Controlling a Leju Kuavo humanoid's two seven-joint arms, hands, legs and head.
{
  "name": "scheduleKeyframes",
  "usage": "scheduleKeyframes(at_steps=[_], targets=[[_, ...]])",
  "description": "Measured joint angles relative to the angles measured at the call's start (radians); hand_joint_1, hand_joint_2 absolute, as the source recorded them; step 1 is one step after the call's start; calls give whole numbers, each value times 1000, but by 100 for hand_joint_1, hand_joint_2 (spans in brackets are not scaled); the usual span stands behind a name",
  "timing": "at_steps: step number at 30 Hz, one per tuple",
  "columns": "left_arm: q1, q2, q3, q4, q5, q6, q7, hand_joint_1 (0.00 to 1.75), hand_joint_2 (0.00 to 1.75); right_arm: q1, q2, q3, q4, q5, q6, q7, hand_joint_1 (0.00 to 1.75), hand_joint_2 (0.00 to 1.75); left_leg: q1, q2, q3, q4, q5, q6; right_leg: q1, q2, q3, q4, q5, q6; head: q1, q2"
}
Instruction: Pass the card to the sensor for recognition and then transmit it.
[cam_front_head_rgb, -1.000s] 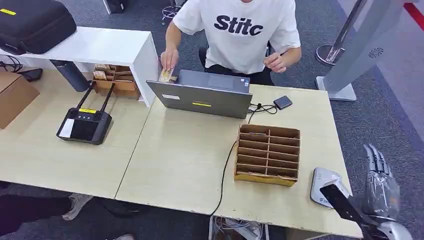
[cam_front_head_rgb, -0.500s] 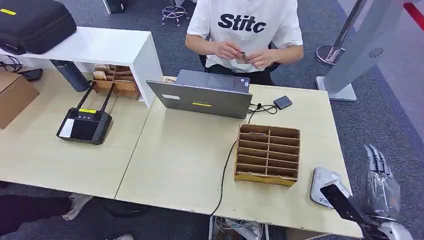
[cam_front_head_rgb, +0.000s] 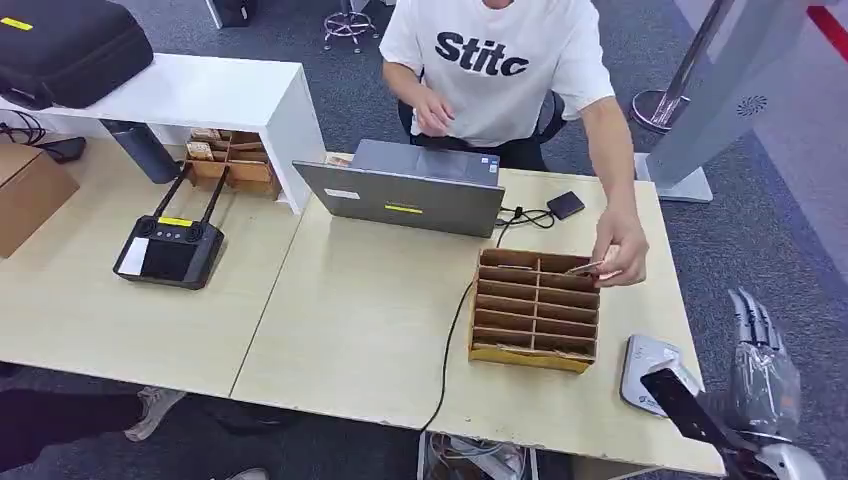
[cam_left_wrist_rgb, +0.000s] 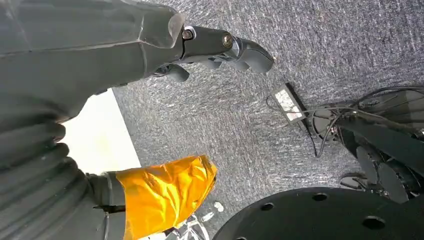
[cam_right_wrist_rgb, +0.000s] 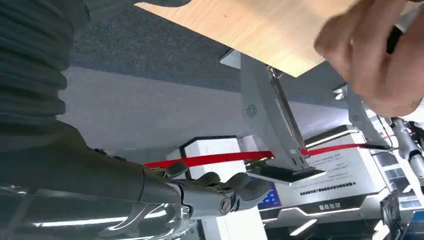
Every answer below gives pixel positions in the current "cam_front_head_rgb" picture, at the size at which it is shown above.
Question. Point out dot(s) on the black power adapter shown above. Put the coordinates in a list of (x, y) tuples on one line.
[(63, 150)]

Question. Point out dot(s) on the dark grey flask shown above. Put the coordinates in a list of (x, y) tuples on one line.
[(142, 151)]

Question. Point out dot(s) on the wooden box with cards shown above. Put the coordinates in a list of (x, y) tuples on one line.
[(235, 164)]

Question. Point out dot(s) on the small black external drive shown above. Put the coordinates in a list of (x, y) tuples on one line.
[(565, 204)]

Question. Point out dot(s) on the black remote controller with antennas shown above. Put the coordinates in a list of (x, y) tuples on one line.
[(171, 254)]

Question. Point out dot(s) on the black cabinet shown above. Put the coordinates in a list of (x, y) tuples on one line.
[(232, 12)]

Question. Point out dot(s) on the grey kiosk stand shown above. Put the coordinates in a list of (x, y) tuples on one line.
[(722, 99)]

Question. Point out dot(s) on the chrome stanchion post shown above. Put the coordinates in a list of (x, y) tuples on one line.
[(662, 99)]

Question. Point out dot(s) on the person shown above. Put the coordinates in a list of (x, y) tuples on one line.
[(497, 73)]

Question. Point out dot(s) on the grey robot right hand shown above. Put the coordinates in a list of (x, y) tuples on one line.
[(765, 384)]

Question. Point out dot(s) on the wooden divider box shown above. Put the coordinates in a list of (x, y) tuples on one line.
[(533, 311)]

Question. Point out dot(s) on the grey white card reader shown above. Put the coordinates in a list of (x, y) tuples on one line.
[(642, 371)]

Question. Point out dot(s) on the person's left hand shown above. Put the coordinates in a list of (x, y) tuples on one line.
[(619, 248)]

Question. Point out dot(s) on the person's right hand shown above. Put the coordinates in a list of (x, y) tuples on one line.
[(432, 112)]

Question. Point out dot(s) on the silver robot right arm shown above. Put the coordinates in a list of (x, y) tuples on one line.
[(792, 464)]

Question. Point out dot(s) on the black leg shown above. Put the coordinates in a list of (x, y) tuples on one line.
[(60, 420)]

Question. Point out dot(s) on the beige shoe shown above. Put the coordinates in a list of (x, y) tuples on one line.
[(248, 474), (152, 411)]

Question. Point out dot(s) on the red barrier belt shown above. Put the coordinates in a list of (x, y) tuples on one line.
[(828, 30)]

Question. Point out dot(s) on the brown cardboard box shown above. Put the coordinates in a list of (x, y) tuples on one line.
[(30, 194)]

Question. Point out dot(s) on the black flat panel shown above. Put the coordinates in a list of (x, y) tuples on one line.
[(682, 407)]

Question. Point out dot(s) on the black hard carry case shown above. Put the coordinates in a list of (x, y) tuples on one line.
[(66, 50)]

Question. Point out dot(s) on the white desk shelf riser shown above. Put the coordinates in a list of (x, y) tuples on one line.
[(199, 89)]

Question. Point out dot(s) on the chrome stool base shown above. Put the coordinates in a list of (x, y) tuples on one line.
[(349, 25)]

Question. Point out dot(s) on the grey laptop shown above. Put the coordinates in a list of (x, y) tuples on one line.
[(411, 201)]

